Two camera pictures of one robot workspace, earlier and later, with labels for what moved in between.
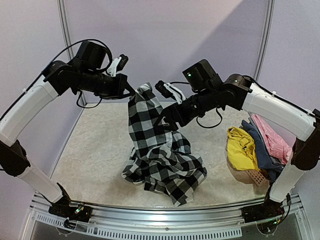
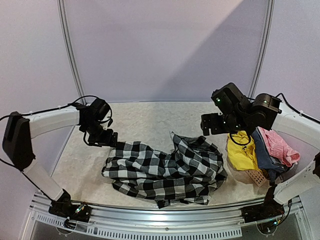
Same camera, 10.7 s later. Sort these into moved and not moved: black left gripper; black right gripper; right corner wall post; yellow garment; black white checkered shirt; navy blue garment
Moved: black right gripper; black white checkered shirt; black left gripper
Not moved: navy blue garment; right corner wall post; yellow garment
